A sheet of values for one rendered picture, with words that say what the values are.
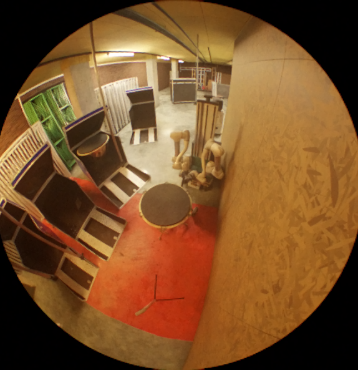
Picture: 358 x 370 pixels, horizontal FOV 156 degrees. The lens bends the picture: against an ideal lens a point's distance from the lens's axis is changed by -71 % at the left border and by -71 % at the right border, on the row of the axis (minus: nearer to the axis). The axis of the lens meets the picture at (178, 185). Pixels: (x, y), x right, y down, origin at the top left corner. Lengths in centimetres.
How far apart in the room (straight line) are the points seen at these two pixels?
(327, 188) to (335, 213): 10
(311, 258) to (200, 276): 191
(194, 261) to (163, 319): 114
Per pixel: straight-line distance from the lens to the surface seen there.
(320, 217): 57
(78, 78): 390
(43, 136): 424
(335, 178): 55
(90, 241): 276
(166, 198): 176
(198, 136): 238
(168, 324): 244
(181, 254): 229
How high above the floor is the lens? 226
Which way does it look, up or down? 50 degrees down
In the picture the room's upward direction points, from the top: 1 degrees counter-clockwise
